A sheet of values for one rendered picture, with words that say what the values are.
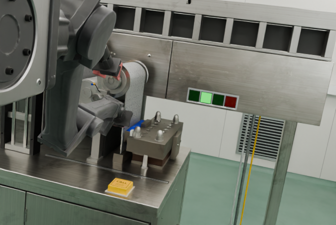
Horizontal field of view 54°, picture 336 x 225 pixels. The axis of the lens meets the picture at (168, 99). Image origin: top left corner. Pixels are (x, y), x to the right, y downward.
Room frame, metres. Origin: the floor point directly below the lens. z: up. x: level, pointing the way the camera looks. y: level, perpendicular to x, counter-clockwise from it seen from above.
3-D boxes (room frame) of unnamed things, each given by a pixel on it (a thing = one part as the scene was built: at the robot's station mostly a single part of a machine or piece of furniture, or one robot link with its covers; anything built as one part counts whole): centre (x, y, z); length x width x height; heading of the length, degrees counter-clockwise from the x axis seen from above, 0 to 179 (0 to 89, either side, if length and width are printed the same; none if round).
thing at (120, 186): (1.09, 0.13, 0.91); 0.07 x 0.07 x 0.02; 78
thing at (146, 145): (1.48, 0.02, 1.00); 0.40 x 0.16 x 0.06; 168
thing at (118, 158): (1.46, 0.15, 0.92); 0.28 x 0.04 x 0.04; 168
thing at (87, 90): (1.50, 0.32, 1.17); 0.26 x 0.12 x 0.12; 168
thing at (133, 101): (1.46, 0.15, 1.10); 0.23 x 0.01 x 0.18; 168
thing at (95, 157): (1.32, 0.28, 1.05); 0.06 x 0.05 x 0.31; 168
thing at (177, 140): (1.47, -0.07, 0.96); 0.10 x 0.03 x 0.11; 168
